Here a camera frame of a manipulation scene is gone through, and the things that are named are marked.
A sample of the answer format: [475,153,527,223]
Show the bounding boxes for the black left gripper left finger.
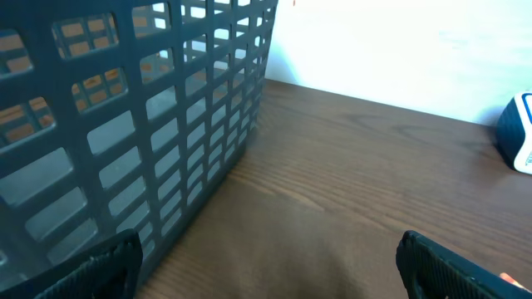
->
[1,229,143,299]

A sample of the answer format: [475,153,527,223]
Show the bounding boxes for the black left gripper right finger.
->
[396,230,531,299]

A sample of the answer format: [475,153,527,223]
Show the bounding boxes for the white barcode scanner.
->
[495,91,531,174]

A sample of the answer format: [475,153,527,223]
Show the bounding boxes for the grey plastic mesh basket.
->
[1,0,278,289]

